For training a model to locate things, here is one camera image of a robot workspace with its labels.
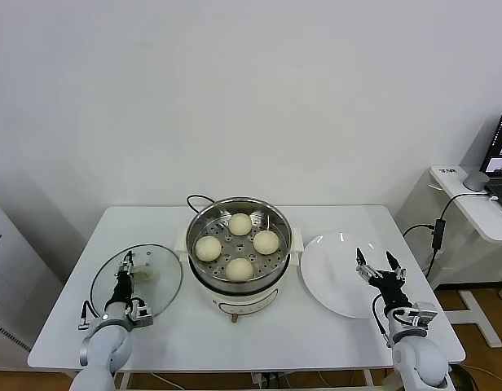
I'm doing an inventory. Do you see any open dark laptop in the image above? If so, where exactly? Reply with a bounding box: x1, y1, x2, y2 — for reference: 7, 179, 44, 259
481, 110, 502, 217

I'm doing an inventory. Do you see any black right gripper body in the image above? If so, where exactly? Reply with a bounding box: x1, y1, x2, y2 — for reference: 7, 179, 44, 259
368, 270, 413, 313

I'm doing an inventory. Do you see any black left wrist camera cable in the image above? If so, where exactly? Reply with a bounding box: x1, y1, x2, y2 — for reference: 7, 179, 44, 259
77, 300, 99, 331

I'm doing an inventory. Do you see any round glass pot lid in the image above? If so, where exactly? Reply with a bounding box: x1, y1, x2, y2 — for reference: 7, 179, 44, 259
90, 243, 184, 319

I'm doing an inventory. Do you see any black laptop charger cable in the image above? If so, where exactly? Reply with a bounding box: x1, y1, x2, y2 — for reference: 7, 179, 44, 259
403, 194, 499, 280

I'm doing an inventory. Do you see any black cooker power cable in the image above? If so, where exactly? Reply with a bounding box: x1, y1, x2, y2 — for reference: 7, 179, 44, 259
186, 194, 215, 213

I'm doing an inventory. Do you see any perforated steel steamer basket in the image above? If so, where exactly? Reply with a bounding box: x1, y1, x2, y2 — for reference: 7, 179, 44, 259
184, 196, 295, 291

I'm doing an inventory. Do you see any white side desk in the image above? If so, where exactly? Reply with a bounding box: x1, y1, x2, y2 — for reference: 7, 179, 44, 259
397, 165, 502, 349

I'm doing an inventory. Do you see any white floor cabinet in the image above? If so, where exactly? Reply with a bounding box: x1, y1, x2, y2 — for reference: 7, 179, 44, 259
0, 197, 68, 362

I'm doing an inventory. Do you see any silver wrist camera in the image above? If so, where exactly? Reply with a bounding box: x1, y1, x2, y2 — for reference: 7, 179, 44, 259
130, 303, 155, 327
407, 301, 438, 327

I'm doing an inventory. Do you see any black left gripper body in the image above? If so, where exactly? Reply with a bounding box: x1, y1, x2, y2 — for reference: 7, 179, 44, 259
110, 275, 136, 306

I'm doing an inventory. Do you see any cream electric cooker base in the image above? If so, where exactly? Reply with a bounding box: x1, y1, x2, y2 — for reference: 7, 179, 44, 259
175, 226, 305, 326

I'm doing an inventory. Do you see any grey round speaker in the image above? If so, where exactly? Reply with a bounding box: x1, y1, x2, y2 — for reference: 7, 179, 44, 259
462, 170, 491, 191

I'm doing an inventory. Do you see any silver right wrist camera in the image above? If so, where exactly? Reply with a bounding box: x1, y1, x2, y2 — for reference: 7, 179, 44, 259
407, 301, 438, 327

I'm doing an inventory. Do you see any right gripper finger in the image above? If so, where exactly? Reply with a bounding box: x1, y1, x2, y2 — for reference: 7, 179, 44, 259
384, 251, 407, 282
354, 247, 377, 280

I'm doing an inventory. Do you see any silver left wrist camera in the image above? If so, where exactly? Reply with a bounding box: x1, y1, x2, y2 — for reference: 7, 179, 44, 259
130, 303, 155, 327

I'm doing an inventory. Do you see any white steamed baozi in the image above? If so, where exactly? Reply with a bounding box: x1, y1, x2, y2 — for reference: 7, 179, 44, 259
253, 230, 280, 256
194, 235, 222, 262
228, 212, 253, 237
225, 257, 255, 284

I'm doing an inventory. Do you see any round white plate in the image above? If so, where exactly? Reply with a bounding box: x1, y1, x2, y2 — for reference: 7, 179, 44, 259
299, 231, 400, 320

